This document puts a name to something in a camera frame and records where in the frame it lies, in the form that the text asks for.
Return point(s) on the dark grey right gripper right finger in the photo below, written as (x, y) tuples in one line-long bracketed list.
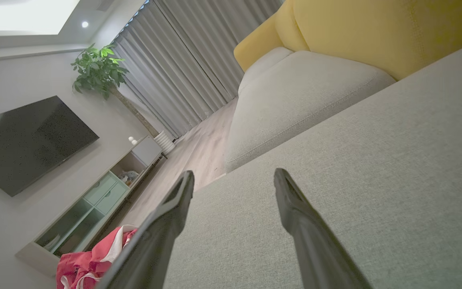
[(315, 249)]

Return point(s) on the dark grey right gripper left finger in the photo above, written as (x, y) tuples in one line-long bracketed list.
[(155, 241)]

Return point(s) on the red and white basketball jersey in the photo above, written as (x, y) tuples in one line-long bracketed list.
[(86, 265)]

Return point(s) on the beige and green TV cabinet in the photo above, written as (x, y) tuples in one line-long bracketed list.
[(94, 204)]

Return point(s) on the grey soft toy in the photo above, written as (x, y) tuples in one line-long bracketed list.
[(129, 175)]

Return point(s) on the large grey sofa seat cushion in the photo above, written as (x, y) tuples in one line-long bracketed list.
[(375, 180)]

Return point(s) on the white ribbed plant pot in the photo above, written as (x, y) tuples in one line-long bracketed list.
[(165, 142)]

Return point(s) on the small white round ornaments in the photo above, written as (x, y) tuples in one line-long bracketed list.
[(132, 140)]

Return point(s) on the grey pleated curtain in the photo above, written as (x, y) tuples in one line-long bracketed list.
[(183, 68)]

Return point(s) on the green leafy indoor tree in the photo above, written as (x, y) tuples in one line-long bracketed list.
[(96, 70)]

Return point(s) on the yellow sofa backrest cushion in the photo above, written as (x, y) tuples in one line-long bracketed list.
[(257, 46), (395, 32), (289, 24)]

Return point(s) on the black wall television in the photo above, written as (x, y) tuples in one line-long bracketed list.
[(26, 144)]

